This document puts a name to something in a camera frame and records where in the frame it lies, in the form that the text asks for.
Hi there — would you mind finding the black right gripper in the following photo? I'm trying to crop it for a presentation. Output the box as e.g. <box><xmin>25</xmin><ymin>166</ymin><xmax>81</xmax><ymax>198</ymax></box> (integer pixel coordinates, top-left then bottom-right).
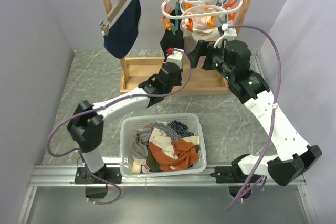
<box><xmin>185</xmin><ymin>40</ymin><xmax>234</xmax><ymax>81</ymax></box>

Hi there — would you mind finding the pink beige underwear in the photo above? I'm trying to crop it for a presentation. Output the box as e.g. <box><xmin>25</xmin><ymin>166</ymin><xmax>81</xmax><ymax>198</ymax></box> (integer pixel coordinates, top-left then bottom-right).
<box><xmin>180</xmin><ymin>14</ymin><xmax>233</xmax><ymax>54</ymax></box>

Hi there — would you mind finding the black underwear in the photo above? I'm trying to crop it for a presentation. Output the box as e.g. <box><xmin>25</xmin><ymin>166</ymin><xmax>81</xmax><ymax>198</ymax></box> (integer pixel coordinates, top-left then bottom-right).
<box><xmin>160</xmin><ymin>20</ymin><xmax>184</xmax><ymax>59</ymax></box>

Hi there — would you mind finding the white clip hanger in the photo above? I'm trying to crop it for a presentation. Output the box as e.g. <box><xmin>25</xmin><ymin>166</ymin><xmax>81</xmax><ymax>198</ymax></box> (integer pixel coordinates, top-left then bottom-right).
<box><xmin>161</xmin><ymin>0</ymin><xmax>244</xmax><ymax>32</ymax></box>

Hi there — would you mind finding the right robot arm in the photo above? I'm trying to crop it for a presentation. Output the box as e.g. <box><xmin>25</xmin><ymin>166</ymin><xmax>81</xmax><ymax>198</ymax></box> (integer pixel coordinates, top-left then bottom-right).
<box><xmin>188</xmin><ymin>40</ymin><xmax>322</xmax><ymax>186</ymax></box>

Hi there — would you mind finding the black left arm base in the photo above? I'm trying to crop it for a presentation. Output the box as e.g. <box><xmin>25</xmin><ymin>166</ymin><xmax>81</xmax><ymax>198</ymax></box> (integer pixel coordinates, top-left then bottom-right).
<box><xmin>74</xmin><ymin>166</ymin><xmax>122</xmax><ymax>205</ymax></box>

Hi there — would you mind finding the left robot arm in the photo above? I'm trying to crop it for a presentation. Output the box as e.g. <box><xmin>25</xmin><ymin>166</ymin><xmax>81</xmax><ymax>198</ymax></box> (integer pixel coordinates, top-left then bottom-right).
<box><xmin>67</xmin><ymin>62</ymin><xmax>183</xmax><ymax>183</ymax></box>

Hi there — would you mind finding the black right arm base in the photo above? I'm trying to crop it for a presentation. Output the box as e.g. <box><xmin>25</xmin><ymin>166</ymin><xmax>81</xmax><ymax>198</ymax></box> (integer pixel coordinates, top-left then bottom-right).
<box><xmin>210</xmin><ymin>166</ymin><xmax>262</xmax><ymax>201</ymax></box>

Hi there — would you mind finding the navy blue underwear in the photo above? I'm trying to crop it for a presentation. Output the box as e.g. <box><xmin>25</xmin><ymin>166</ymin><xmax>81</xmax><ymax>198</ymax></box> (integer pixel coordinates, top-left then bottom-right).
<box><xmin>103</xmin><ymin>0</ymin><xmax>141</xmax><ymax>59</ymax></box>

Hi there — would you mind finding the wooden clip hanger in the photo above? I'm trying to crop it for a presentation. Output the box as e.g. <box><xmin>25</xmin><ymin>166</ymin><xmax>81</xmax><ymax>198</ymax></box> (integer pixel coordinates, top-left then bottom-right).
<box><xmin>99</xmin><ymin>0</ymin><xmax>131</xmax><ymax>36</ymax></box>

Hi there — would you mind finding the wooden clothes rack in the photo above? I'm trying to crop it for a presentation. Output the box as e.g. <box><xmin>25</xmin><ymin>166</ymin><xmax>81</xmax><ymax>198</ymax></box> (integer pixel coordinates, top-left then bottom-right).
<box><xmin>99</xmin><ymin>0</ymin><xmax>257</xmax><ymax>103</ymax></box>

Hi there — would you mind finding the navy striped garment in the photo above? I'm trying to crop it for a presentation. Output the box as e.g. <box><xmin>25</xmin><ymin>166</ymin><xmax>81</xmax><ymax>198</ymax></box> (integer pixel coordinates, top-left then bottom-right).
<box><xmin>168</xmin><ymin>120</ymin><xmax>194</xmax><ymax>138</ymax></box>

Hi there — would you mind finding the cream white garment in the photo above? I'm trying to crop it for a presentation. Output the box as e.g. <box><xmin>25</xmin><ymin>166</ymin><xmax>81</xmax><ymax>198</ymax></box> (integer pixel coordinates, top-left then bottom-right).
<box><xmin>149</xmin><ymin>128</ymin><xmax>177</xmax><ymax>159</ymax></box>

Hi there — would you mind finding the white plastic laundry basket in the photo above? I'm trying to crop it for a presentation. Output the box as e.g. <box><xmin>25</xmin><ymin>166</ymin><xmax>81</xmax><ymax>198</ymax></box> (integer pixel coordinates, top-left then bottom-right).
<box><xmin>120</xmin><ymin>113</ymin><xmax>207</xmax><ymax>178</ymax></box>

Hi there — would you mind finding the grey garment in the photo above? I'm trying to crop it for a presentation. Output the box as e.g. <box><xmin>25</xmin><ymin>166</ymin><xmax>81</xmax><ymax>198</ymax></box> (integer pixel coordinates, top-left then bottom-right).
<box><xmin>129</xmin><ymin>133</ymin><xmax>148</xmax><ymax>165</ymax></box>

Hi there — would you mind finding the orange brown garment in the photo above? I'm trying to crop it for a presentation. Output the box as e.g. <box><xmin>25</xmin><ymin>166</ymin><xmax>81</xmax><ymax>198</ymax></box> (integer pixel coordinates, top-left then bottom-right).
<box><xmin>146</xmin><ymin>137</ymin><xmax>200</xmax><ymax>172</ymax></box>

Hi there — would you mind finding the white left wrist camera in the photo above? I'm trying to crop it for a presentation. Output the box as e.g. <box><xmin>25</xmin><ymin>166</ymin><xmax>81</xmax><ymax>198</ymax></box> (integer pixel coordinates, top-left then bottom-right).
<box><xmin>165</xmin><ymin>48</ymin><xmax>183</xmax><ymax>69</ymax></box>

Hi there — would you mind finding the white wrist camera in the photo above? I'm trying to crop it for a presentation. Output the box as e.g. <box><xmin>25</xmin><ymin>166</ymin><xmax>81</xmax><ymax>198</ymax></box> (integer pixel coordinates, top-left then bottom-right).
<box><xmin>213</xmin><ymin>23</ymin><xmax>237</xmax><ymax>48</ymax></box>
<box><xmin>165</xmin><ymin>48</ymin><xmax>183</xmax><ymax>69</ymax></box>

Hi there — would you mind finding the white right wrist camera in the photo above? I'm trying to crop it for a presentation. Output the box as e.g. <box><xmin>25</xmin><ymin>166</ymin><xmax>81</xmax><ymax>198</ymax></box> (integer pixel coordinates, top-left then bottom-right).
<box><xmin>213</xmin><ymin>23</ymin><xmax>237</xmax><ymax>48</ymax></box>

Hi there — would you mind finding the aluminium mounting rail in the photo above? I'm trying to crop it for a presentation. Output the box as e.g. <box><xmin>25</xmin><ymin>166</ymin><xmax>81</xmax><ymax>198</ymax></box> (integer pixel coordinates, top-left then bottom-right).
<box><xmin>28</xmin><ymin>163</ymin><xmax>307</xmax><ymax>188</ymax></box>

